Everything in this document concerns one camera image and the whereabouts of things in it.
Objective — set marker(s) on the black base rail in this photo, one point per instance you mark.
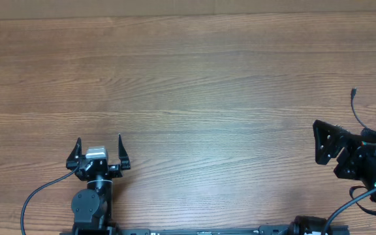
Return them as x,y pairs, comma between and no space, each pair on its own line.
204,231

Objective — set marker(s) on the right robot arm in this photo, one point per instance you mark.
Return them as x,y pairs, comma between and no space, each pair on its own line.
369,185

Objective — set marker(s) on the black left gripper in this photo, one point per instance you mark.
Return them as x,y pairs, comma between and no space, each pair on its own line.
115,171

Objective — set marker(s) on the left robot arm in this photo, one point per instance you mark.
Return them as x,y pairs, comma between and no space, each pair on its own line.
92,206

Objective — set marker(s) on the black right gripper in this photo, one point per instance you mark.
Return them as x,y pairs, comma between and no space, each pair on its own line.
354,147

